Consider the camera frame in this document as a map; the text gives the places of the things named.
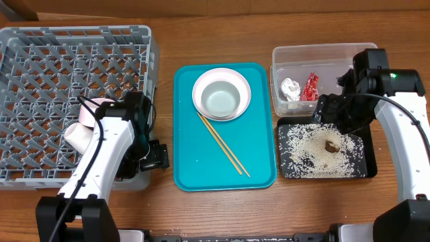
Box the grey plastic dish rack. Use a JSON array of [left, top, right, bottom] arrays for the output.
[[1, 26, 160, 190]]

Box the wooden chopstick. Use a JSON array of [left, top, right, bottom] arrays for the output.
[[202, 115, 250, 177], [196, 112, 243, 175]]

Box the pink bowl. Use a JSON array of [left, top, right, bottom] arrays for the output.
[[78, 97, 114, 128]]

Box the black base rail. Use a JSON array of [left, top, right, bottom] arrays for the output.
[[117, 228, 340, 242]]

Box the white round plate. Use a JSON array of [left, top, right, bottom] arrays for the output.
[[192, 68, 251, 121]]

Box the teal plastic serving tray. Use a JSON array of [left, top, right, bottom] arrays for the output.
[[173, 63, 277, 192]]

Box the white tissue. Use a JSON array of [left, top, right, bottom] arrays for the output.
[[280, 78, 301, 102]]

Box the white paper cup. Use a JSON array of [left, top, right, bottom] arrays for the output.
[[64, 122, 93, 155]]

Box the grey bowl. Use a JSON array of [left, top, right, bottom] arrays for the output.
[[201, 81, 241, 118]]

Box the brown food scrap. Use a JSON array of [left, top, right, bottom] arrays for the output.
[[325, 140, 340, 153]]

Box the red snack wrapper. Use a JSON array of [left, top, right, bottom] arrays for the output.
[[300, 73, 319, 101]]

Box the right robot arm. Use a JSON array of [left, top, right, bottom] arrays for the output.
[[313, 48, 429, 242]]

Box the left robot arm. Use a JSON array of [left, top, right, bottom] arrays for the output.
[[36, 91, 169, 241]]

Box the black plastic tray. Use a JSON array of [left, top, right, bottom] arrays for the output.
[[275, 115, 378, 179]]

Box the pile of white rice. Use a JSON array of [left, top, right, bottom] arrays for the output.
[[278, 122, 367, 179]]

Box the clear plastic waste bin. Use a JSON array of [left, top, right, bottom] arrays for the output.
[[270, 42, 377, 117]]

